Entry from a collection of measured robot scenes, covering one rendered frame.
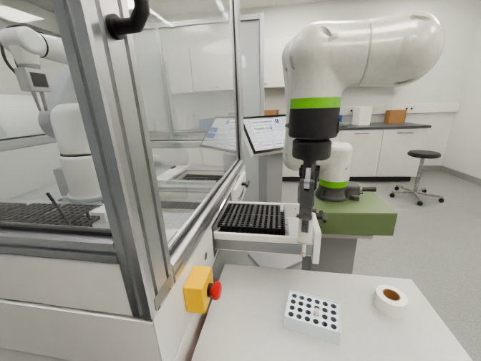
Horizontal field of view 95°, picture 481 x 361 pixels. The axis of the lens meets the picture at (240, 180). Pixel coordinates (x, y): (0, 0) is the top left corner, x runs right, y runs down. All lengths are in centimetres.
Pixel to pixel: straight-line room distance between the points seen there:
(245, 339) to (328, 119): 51
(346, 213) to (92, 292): 84
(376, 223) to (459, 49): 453
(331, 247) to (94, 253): 95
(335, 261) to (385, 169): 317
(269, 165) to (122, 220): 148
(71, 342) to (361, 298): 68
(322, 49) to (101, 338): 63
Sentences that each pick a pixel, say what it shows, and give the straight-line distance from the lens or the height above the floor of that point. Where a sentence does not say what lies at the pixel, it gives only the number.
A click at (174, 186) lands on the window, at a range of 48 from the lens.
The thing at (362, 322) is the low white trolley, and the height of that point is 76.
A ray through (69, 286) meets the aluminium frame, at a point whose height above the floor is 99.
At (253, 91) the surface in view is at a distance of 237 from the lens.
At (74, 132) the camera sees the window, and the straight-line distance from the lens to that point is 37.
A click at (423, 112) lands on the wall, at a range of 512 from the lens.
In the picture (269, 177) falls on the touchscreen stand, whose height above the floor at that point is 72.
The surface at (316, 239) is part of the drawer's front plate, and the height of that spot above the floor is 91.
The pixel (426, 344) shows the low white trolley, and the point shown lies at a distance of 73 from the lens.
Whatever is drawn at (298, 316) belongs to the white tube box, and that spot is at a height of 79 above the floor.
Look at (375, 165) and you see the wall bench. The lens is 414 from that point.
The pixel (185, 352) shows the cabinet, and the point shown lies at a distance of 64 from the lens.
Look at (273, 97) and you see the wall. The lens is 435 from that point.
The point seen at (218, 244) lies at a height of 85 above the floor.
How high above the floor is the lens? 127
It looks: 19 degrees down
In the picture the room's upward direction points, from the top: 2 degrees counter-clockwise
